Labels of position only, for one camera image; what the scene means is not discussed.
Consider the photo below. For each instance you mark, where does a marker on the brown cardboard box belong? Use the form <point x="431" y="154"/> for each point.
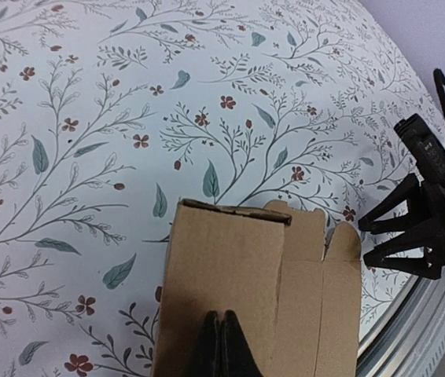
<point x="294" y="285"/>

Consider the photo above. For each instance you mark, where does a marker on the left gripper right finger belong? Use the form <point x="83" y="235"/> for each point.
<point x="236" y="359"/>

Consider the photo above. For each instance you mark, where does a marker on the floral patterned table mat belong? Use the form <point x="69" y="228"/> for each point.
<point x="112" y="111"/>

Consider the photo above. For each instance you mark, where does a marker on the aluminium front rail frame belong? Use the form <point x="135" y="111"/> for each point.
<point x="409" y="340"/>

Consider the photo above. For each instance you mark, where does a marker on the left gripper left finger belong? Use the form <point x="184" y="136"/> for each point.
<point x="205" y="359"/>

